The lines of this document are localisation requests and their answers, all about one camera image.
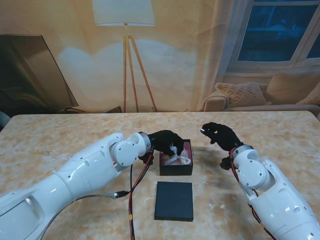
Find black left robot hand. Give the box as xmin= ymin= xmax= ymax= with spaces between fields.
xmin=148 ymin=129 xmax=185 ymax=157

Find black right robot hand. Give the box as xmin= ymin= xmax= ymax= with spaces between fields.
xmin=201 ymin=121 xmax=245 ymax=152

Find white plastic bag orange logo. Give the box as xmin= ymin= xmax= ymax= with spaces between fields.
xmin=162 ymin=146 xmax=193 ymax=166

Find black gift box lid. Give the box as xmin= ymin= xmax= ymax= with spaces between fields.
xmin=154 ymin=181 xmax=195 ymax=222

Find black gift box pink inside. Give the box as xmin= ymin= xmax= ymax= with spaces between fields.
xmin=159 ymin=138 xmax=195 ymax=176

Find beige knitted cushion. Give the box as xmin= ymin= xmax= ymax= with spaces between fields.
xmin=297 ymin=87 xmax=320 ymax=105
xmin=214 ymin=81 xmax=268 ymax=107

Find beige sofa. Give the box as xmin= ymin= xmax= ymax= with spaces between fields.
xmin=201 ymin=72 xmax=320 ymax=112

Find plain tan cushion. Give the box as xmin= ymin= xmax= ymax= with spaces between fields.
xmin=265 ymin=72 xmax=320 ymax=105

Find white framed window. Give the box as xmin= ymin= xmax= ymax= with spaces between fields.
xmin=223 ymin=0 xmax=320 ymax=76

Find white shade tripod floor lamp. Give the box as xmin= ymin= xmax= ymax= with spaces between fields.
xmin=91 ymin=0 xmax=158 ymax=113

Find dark flat television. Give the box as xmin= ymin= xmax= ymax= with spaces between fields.
xmin=0 ymin=34 xmax=85 ymax=113

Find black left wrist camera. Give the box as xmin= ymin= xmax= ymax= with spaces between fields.
xmin=138 ymin=152 xmax=155 ymax=166

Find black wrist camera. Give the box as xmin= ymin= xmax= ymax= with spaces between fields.
xmin=138 ymin=152 xmax=155 ymax=166
xmin=219 ymin=156 xmax=234 ymax=171

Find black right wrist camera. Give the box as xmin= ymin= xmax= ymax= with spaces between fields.
xmin=219 ymin=156 xmax=234 ymax=171

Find red black right arm cables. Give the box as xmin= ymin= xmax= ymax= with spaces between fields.
xmin=229 ymin=147 xmax=276 ymax=240

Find red black arm cables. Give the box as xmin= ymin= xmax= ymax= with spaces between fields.
xmin=127 ymin=147 xmax=155 ymax=240
xmin=229 ymin=147 xmax=276 ymax=240

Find red black left arm cables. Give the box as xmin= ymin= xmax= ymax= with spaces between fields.
xmin=127 ymin=147 xmax=155 ymax=240

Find grey left arm cable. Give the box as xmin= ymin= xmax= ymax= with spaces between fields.
xmin=39 ymin=189 xmax=131 ymax=240

